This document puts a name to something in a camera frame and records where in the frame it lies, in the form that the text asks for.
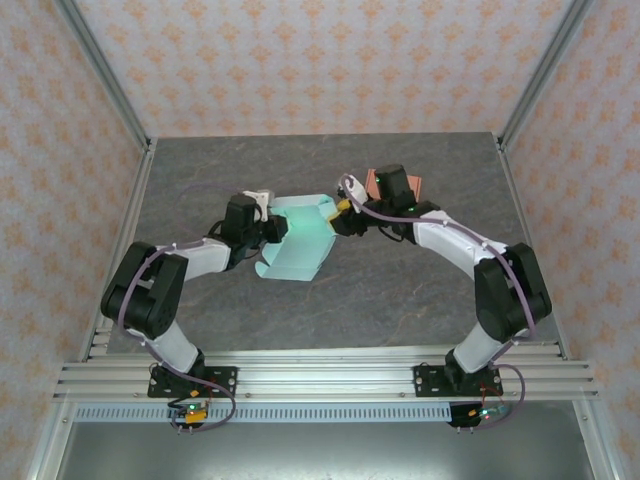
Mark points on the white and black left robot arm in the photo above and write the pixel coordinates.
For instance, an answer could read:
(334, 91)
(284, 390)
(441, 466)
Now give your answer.
(150, 300)

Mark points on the grey metal sheet panel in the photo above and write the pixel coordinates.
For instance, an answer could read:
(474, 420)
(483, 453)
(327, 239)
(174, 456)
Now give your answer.
(320, 450)

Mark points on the aluminium frame post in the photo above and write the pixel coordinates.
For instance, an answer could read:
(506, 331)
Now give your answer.
(547, 65)
(102, 65)

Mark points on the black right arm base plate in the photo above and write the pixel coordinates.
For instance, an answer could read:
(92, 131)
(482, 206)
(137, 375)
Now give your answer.
(425, 380)

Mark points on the aluminium frame bar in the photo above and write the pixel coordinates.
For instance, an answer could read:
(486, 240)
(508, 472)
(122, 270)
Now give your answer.
(595, 445)
(50, 445)

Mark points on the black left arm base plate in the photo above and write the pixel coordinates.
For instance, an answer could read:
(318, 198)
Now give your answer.
(225, 380)

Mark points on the pink paper box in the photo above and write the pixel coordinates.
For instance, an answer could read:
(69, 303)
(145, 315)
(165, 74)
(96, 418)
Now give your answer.
(371, 182)

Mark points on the aluminium mounting rail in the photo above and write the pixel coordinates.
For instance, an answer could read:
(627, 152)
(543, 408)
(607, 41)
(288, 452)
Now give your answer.
(325, 375)

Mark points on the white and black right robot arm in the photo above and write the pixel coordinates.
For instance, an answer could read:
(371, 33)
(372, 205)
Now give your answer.
(510, 300)

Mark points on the aluminium table side rail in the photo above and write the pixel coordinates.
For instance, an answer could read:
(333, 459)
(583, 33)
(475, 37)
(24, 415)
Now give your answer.
(510, 170)
(143, 170)

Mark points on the light blue paper box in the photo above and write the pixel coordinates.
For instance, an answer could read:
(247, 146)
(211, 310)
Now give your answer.
(300, 245)

